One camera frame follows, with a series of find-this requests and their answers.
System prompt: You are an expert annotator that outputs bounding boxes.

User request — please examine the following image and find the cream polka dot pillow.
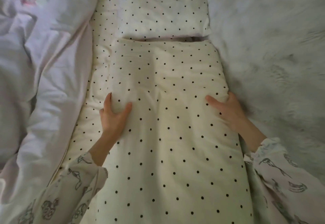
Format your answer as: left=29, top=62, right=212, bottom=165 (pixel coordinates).
left=86, top=38, right=254, bottom=224
left=117, top=0, right=212, bottom=40

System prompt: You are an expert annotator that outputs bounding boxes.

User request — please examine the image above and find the polka dot bed sheet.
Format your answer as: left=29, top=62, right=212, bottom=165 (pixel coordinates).
left=60, top=0, right=123, bottom=172

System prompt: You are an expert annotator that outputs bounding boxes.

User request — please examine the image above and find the person's left forearm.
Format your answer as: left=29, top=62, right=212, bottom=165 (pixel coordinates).
left=18, top=135, right=121, bottom=224

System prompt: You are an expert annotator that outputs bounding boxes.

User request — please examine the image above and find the person's right forearm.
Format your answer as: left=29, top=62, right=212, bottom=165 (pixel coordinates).
left=238, top=121, right=325, bottom=224

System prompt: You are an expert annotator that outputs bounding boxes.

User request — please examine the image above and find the person's left hand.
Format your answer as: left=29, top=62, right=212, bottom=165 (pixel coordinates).
left=99, top=93, right=133, bottom=144

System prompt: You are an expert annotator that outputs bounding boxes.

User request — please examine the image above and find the lilac white duvet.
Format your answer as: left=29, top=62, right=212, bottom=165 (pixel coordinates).
left=0, top=0, right=103, bottom=224

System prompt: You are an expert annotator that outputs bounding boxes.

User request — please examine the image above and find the person's right hand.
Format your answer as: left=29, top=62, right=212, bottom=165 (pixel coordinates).
left=205, top=91, right=251, bottom=136

